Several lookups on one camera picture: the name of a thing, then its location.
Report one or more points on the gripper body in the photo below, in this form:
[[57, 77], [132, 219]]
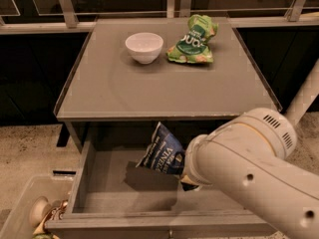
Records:
[[191, 163]]

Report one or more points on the blue chip bag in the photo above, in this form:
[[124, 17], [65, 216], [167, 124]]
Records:
[[166, 155]]

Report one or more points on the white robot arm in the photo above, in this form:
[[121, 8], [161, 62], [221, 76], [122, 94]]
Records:
[[246, 159]]

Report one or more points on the open grey top drawer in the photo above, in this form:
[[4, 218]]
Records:
[[113, 198]]

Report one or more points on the grey cabinet with counter top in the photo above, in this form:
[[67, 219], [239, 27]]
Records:
[[107, 84]]

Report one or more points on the green chip bag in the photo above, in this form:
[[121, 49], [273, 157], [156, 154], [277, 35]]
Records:
[[193, 47]]

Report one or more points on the white bowl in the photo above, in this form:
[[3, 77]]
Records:
[[144, 47]]

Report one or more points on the beige suction cup toy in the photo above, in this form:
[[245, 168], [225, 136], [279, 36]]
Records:
[[42, 207]]

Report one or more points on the metal railing frame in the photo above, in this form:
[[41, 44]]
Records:
[[53, 16]]

